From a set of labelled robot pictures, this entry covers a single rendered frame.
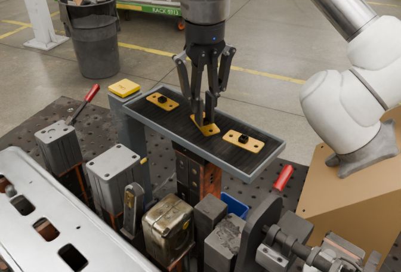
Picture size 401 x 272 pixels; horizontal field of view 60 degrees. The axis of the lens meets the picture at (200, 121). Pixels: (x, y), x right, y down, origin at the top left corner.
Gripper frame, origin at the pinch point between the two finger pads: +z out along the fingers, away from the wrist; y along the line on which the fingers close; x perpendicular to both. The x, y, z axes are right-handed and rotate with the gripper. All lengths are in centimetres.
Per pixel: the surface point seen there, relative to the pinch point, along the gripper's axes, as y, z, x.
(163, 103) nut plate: 5.3, 3.8, -11.3
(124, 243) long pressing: 23.4, 19.7, 11.0
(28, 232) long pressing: 41.0, 20.1, -0.5
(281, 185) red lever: -6.2, 6.5, 21.0
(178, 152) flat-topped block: 5.8, 12.0, -2.1
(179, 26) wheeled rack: -125, 114, -322
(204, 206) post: 7.9, 10.2, 16.6
